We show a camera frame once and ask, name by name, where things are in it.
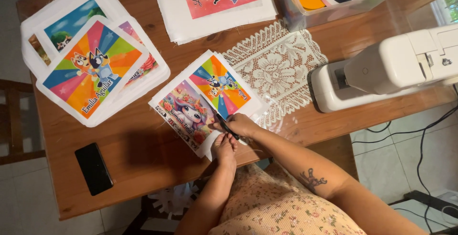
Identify floral peach dress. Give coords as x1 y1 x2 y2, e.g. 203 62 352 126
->
208 163 368 235

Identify black handled scissors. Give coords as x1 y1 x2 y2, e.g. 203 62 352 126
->
200 94 241 141

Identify white fabric scraps heap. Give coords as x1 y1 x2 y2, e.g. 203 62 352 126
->
148 181 202 219

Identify white sewing machine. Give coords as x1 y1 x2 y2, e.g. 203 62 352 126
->
310 23 458 113

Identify clear plastic storage box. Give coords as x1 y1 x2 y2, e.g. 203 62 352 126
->
275 0 414 32

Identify person's left hand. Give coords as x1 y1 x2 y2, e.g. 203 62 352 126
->
210 133 239 166

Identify fabric stack with pink print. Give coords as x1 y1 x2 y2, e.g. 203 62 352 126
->
150 0 278 46

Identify unicorn and rainbow print sheet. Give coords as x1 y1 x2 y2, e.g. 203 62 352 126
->
148 50 270 161

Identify stack of white fabric sheets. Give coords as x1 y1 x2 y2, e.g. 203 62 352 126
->
204 49 271 121

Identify person's right hand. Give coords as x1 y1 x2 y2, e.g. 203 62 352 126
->
213 113 260 141

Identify white lace doily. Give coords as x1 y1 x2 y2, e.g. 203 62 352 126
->
222 19 328 129

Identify black floor pedal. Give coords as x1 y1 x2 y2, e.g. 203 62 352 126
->
388 190 458 222

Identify white framed window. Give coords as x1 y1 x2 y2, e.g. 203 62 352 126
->
430 0 458 27

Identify blue sky landscape print sheet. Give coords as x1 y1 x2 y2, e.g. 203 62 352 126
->
20 0 120 79

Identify large rainbow dog print sheet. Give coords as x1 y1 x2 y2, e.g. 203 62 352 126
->
36 15 150 128

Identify thin black cable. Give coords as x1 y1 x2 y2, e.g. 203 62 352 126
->
416 128 434 234

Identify black power cable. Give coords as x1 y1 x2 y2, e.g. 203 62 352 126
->
352 103 458 145

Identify brown wooden chair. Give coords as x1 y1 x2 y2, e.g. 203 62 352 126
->
0 79 47 166

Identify black smartphone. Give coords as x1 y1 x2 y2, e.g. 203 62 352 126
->
74 142 115 196

